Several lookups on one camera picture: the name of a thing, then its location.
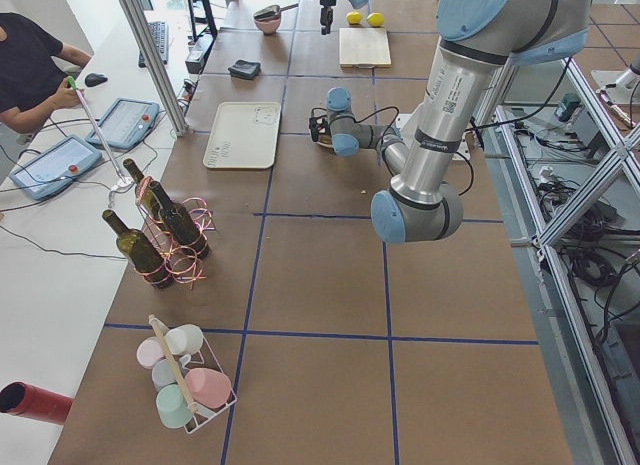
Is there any grey folded cloth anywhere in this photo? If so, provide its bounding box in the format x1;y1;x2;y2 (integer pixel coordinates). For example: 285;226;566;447
228;59;261;80

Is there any black computer mouse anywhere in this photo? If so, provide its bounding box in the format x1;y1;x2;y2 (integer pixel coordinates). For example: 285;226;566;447
84;73;108;88

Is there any wooden cutting board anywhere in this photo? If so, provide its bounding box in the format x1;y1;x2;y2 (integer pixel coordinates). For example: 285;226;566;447
339;28;392;68

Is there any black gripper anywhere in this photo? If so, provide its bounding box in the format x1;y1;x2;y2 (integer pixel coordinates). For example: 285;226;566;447
319;0;337;35
308;108;330;143

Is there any light pink cup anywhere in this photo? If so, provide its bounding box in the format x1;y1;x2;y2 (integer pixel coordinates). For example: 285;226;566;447
136;337;165;370

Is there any person in black shirt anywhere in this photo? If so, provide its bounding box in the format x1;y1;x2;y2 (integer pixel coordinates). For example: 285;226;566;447
1;13;92;134

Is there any yellow lemon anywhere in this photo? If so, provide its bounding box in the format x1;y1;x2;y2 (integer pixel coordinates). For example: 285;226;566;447
366;12;385;28
346;10;363;25

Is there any white wire cup rack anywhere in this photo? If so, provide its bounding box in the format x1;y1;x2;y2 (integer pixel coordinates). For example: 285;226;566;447
136;315;237;434

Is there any far blue teach pendant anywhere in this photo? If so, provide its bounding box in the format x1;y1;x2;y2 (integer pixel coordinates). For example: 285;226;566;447
98;98;160;151

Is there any white cup on rack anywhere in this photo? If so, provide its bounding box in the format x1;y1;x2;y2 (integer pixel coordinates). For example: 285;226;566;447
164;324;204;355

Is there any right yellow lemon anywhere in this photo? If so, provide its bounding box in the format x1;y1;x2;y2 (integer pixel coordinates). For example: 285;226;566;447
366;12;385;28

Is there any metal scoop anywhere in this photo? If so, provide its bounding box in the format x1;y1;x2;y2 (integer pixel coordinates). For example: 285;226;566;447
253;4;298;21

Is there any black keyboard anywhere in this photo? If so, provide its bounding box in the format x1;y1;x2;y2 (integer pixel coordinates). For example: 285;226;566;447
147;21;169;65

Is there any red cylinder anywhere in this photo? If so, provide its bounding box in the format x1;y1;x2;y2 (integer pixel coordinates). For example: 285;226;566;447
1;382;73;425

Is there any left yellow lemon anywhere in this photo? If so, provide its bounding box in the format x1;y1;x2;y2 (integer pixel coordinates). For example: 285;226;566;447
346;10;363;25

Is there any near blue teach pendant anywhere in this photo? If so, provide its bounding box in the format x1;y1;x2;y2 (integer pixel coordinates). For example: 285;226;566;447
9;135;102;201

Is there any pink cup on rack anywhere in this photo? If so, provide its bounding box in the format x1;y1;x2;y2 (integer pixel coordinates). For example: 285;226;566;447
185;368;232;409

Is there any white plate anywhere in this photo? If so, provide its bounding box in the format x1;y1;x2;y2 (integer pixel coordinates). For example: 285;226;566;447
316;135;333;149

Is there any grey cup on rack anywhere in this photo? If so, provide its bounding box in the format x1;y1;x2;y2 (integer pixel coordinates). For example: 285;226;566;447
151;359;177;392

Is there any copper wire bottle rack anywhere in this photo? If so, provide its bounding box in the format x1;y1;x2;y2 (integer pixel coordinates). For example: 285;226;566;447
135;176;215;287

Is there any blue teach pendant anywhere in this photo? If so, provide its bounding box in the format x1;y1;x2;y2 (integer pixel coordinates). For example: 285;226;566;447
9;135;102;201
98;98;160;151

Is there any aluminium frame post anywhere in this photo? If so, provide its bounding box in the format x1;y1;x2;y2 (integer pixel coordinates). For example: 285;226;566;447
118;0;188;137

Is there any pink stick tool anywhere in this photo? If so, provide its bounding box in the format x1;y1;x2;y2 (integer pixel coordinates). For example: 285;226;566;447
67;76;133;192

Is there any pink bowl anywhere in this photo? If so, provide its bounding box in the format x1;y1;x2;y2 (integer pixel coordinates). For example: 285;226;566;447
254;16;281;35

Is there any white bear tray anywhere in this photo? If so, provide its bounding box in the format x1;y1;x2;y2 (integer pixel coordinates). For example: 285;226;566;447
202;102;281;170

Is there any mint green cup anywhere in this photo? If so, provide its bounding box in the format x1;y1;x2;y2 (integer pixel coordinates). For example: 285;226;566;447
156;384;193;429

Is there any dark green wine bottle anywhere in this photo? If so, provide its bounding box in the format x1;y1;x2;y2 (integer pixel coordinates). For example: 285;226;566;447
102;209;174;289

